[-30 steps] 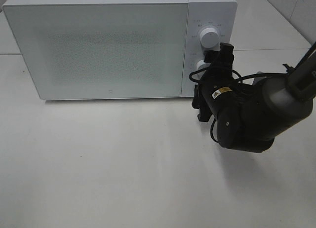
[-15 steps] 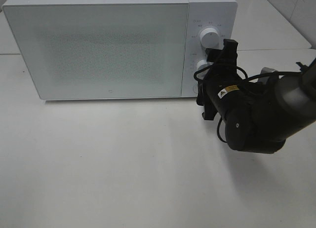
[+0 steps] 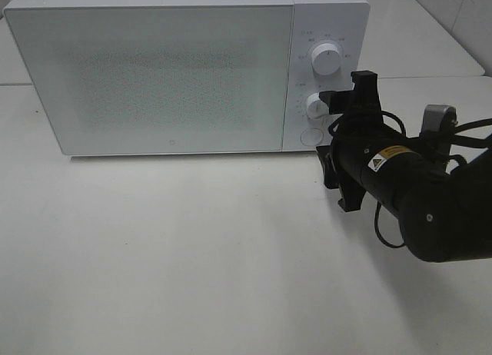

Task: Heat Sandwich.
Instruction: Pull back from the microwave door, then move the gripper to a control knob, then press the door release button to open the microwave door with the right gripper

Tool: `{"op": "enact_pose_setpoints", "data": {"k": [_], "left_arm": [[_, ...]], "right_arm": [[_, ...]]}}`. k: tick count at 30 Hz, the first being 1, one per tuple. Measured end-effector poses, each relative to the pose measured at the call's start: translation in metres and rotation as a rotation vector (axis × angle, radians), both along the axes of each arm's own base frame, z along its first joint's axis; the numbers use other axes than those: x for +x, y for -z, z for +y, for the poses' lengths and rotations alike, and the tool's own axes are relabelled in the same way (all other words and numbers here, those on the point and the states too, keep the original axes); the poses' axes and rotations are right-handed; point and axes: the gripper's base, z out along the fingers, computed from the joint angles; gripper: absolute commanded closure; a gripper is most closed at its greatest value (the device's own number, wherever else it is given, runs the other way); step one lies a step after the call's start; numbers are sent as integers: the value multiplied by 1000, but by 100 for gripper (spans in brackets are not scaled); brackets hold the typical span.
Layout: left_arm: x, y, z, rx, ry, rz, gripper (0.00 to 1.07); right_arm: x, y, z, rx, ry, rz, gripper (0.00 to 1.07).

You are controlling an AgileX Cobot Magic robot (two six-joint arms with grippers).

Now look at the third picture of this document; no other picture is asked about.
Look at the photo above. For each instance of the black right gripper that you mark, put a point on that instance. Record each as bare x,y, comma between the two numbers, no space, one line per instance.
353,137

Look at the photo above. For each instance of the white microwave knob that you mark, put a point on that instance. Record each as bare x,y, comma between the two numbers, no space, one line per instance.
325,58
315,108

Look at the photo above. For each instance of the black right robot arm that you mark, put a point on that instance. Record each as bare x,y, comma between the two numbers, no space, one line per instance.
437,184

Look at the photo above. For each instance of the round white door button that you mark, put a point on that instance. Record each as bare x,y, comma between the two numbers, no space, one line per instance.
312,137

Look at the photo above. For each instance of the white microwave oven body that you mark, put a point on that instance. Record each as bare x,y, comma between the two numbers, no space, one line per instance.
313,21

